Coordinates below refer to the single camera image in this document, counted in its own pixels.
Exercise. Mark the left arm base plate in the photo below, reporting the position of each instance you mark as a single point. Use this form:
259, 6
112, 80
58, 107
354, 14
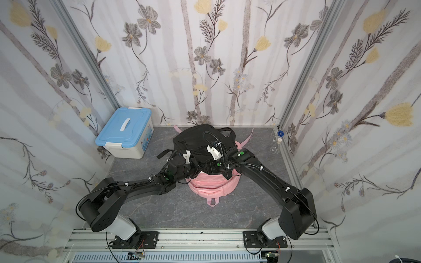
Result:
145, 239

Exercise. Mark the black fabric backpack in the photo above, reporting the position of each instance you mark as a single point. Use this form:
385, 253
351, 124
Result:
196, 139

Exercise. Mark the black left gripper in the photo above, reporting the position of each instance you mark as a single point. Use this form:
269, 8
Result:
196, 167

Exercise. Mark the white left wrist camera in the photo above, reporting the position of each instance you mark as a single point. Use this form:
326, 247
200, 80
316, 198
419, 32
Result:
187, 156

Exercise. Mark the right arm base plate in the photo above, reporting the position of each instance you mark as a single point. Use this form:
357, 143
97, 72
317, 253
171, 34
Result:
255, 239

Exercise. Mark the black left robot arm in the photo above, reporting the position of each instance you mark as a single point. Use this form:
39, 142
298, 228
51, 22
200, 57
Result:
100, 208

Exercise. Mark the clear glass flask blue cap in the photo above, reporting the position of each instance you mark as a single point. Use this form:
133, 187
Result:
277, 140

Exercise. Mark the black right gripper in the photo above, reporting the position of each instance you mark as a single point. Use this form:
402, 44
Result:
214, 166

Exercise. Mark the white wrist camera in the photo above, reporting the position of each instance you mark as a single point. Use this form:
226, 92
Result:
187, 156
216, 155

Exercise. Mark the aluminium front rail frame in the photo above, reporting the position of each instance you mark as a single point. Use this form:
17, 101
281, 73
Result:
317, 247

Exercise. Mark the pink school backpack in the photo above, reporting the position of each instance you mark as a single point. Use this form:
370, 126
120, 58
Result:
213, 187

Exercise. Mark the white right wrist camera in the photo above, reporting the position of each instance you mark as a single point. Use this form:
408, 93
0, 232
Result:
216, 155

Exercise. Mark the white slotted cable duct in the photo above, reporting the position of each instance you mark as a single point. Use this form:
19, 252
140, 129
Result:
168, 257

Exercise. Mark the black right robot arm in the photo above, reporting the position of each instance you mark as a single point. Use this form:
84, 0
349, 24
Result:
298, 210

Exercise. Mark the blue lidded storage box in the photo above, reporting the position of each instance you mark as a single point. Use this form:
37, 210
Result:
127, 133

